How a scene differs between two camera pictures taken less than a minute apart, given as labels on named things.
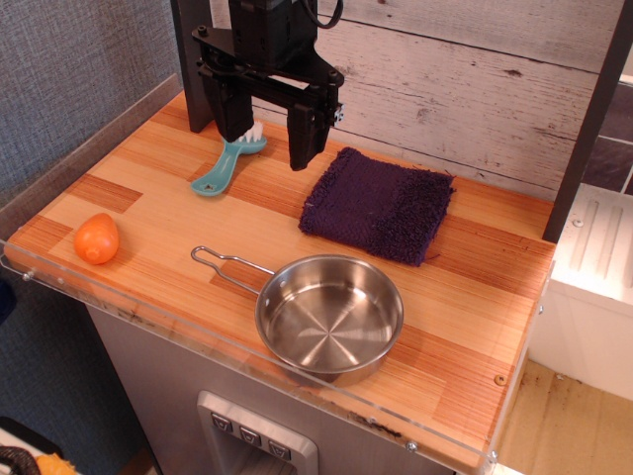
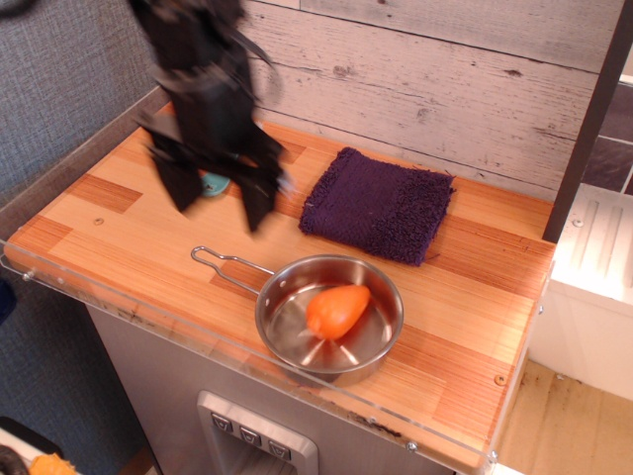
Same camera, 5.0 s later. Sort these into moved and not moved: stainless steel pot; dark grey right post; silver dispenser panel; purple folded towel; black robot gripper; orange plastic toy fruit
Moved: black robot gripper; orange plastic toy fruit
Not moved: stainless steel pot; dark grey right post; silver dispenser panel; purple folded towel
